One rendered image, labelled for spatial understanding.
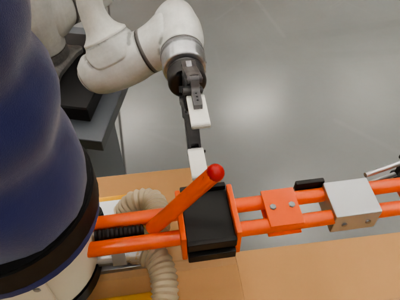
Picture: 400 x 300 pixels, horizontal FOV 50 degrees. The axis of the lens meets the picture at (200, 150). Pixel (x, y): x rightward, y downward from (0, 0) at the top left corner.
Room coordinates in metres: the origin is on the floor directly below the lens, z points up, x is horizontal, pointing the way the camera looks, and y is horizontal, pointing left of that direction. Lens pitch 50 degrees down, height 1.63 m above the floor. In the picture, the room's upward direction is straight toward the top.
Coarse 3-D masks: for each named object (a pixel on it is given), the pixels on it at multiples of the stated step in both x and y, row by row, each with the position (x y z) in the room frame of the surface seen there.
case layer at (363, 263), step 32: (256, 256) 0.53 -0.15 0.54; (288, 256) 0.53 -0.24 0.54; (320, 256) 0.53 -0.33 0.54; (352, 256) 0.53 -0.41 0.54; (384, 256) 0.53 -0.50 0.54; (256, 288) 0.44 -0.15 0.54; (288, 288) 0.44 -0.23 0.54; (320, 288) 0.44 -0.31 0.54; (352, 288) 0.44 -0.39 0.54; (384, 288) 0.44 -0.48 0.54
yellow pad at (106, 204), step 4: (108, 196) 0.44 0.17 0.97; (112, 196) 0.44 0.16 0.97; (116, 196) 0.44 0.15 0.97; (120, 196) 0.44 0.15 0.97; (100, 200) 0.43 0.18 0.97; (104, 200) 0.43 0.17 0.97; (108, 200) 0.43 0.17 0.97; (112, 200) 0.43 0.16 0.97; (116, 200) 0.43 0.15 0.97; (100, 204) 0.42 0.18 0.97; (104, 204) 0.42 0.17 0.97; (108, 204) 0.42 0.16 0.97; (112, 204) 0.42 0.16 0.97; (100, 208) 0.40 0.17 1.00; (104, 208) 0.41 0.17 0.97; (108, 208) 0.41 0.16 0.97; (112, 208) 0.41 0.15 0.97; (100, 212) 0.39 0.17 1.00; (104, 212) 0.40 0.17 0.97; (108, 212) 0.40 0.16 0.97; (112, 212) 0.40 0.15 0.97
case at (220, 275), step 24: (120, 192) 0.47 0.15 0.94; (168, 192) 0.47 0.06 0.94; (192, 264) 0.32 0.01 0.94; (216, 264) 0.32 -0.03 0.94; (96, 288) 0.28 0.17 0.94; (120, 288) 0.28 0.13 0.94; (144, 288) 0.28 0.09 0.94; (192, 288) 0.28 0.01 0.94; (216, 288) 0.28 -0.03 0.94; (240, 288) 0.28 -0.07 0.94
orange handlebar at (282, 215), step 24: (264, 192) 0.36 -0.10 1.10; (288, 192) 0.36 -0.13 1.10; (312, 192) 0.37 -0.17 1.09; (384, 192) 0.37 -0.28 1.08; (120, 216) 0.33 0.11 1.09; (144, 216) 0.33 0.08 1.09; (264, 216) 0.34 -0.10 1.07; (288, 216) 0.32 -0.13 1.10; (312, 216) 0.32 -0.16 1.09; (384, 216) 0.33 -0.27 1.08; (120, 240) 0.29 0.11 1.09; (144, 240) 0.29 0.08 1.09; (168, 240) 0.29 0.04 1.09
